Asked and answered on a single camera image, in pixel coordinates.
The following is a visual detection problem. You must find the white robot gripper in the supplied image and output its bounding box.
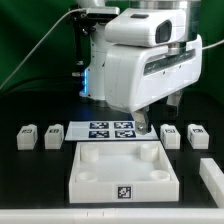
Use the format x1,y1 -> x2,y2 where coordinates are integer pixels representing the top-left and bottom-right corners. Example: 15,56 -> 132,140
104,36 -> 202,135

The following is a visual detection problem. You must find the white square table top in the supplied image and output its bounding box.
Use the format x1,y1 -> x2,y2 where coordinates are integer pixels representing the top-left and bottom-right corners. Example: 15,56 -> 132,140
69,141 -> 179,203

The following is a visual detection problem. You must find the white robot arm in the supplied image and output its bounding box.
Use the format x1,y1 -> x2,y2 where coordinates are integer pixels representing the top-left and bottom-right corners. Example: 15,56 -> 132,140
77,0 -> 202,134

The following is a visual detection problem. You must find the white sheet with fiducial tags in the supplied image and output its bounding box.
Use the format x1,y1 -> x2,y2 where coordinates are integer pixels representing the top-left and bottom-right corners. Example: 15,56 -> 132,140
65,121 -> 158,141

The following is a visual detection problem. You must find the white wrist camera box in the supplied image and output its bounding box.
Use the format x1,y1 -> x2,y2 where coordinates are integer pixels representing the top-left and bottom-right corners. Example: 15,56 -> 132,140
105,8 -> 186,47

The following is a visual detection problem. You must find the white cable right side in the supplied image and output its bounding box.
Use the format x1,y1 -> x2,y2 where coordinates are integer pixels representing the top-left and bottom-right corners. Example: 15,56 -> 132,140
201,39 -> 224,52

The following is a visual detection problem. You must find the black camera on stand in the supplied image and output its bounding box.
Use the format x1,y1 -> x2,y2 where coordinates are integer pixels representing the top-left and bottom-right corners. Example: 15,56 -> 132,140
68,3 -> 120,67

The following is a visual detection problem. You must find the grey camera cable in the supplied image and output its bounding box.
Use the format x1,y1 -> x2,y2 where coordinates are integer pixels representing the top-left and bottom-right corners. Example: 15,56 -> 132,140
0,8 -> 88,92

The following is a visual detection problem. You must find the white front table edge rail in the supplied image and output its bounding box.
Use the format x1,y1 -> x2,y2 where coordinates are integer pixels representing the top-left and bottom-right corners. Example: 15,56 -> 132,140
0,208 -> 224,224

